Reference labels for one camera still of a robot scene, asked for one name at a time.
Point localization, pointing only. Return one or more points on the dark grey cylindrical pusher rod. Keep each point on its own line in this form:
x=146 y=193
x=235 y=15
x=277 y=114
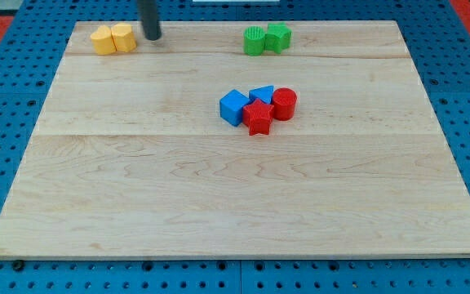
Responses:
x=149 y=19

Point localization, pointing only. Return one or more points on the green star block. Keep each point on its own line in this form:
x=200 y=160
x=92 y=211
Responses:
x=277 y=37

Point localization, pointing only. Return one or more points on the red star block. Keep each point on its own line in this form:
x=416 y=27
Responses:
x=258 y=117

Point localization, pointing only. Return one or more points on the yellow pentagon block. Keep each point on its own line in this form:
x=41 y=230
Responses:
x=123 y=37

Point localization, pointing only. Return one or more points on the yellow heart block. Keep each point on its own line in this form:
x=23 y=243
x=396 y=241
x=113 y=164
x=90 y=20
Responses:
x=102 y=41

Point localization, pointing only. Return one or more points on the green cylinder block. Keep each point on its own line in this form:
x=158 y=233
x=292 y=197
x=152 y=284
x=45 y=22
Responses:
x=254 y=40

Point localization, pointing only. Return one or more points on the blue cube block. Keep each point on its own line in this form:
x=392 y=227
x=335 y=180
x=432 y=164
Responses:
x=231 y=107

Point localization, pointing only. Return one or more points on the blue triangle block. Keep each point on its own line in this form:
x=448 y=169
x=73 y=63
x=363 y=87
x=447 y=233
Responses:
x=265 y=94

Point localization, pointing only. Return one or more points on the red cylinder block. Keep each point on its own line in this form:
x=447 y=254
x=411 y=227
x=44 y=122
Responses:
x=284 y=102

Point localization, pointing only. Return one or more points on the light wooden board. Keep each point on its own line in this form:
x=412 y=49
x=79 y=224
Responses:
x=130 y=160

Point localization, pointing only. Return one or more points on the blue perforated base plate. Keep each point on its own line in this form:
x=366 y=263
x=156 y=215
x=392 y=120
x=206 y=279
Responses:
x=30 y=53

